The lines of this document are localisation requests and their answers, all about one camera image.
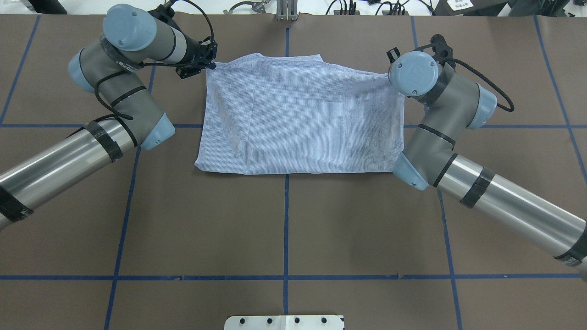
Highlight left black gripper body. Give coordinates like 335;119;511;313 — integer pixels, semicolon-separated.
177;39;218;79

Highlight light blue striped shirt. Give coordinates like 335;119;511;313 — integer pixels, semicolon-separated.
194;54;404;175

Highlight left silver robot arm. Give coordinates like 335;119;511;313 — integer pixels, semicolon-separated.
1;0;218;230

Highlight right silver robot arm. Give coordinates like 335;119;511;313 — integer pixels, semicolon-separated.
388;49;586;281

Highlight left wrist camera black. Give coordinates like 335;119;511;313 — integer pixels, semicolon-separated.
148;0;176;21

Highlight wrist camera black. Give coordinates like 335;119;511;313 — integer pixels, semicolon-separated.
148;0;176;21
386;34;458;65

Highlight aluminium frame post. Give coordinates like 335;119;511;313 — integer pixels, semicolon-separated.
276;0;299;22

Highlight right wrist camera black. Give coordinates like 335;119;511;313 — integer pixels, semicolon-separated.
386;34;458;65

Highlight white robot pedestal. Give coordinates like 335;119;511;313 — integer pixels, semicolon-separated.
224;315;345;330

